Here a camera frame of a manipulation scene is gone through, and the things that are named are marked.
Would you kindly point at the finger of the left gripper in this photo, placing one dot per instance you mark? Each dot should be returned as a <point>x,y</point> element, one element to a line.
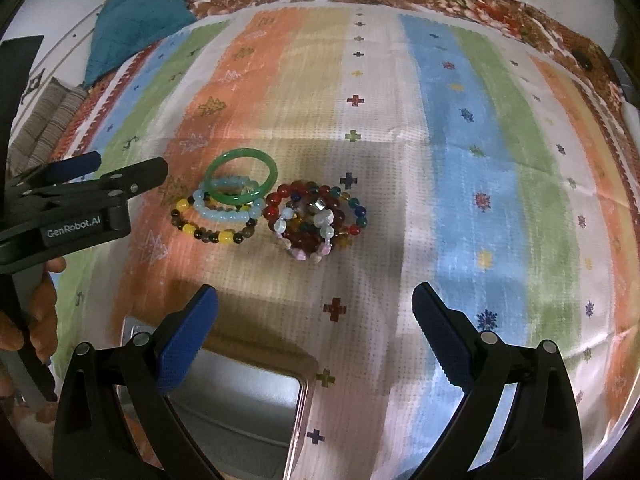
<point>132,180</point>
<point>60,171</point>

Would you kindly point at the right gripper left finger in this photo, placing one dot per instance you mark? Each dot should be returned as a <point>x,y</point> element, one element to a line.
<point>114,418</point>

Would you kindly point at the silver metal tin box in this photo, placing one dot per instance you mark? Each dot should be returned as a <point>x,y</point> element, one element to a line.
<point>247,405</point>

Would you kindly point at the person's left hand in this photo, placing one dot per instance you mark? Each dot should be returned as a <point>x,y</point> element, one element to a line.
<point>43,327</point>

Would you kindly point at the green jade bangle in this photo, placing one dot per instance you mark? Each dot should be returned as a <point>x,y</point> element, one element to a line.
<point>234,190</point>

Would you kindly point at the striped colourful bed cover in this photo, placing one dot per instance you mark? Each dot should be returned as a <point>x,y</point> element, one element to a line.
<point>485,169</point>

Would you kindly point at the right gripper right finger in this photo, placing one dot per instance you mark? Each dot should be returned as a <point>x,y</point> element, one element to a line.
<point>541,438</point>

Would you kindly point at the teal quilted blanket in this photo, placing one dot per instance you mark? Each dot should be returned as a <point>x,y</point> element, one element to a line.
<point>125,27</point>

